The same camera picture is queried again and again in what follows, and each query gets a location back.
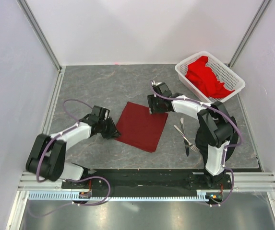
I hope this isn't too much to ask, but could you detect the dark red cloth napkin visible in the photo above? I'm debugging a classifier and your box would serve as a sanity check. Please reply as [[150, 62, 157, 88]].
[[116, 102, 168, 152]]

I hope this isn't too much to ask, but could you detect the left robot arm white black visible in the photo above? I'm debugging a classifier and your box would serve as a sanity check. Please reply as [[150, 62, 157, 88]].
[[25, 105, 121, 182]]

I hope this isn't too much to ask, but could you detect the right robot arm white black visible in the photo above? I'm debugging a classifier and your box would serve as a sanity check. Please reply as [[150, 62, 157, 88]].
[[147, 80, 241, 189]]

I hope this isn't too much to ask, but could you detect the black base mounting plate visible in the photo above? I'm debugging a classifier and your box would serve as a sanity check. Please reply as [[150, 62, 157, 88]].
[[60, 169, 232, 191]]

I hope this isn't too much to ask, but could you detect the silver knife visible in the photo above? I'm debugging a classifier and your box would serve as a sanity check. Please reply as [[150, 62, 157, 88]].
[[180, 117, 190, 157]]

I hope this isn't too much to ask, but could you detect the bright red cloth in basket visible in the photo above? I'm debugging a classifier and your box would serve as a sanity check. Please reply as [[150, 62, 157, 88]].
[[185, 56, 234, 98]]

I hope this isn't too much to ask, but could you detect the silver fork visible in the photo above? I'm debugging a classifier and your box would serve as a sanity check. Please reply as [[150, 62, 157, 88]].
[[173, 125, 200, 152]]

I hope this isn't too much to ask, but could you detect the white plastic basket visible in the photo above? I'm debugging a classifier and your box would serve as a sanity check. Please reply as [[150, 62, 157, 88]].
[[175, 51, 245, 103]]

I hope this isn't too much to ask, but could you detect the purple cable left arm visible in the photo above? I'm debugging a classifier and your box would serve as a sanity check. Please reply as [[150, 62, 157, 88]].
[[28, 99, 111, 218]]

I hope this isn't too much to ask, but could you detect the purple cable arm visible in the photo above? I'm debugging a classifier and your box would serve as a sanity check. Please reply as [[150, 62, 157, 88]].
[[150, 80, 243, 208], [28, 99, 111, 218]]

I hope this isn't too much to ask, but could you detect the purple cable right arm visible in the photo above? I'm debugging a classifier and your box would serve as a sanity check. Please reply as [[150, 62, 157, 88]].
[[150, 80, 243, 208]]

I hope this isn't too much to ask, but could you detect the blue-white cable duct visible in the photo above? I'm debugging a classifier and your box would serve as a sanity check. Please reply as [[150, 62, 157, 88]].
[[28, 191, 209, 202]]

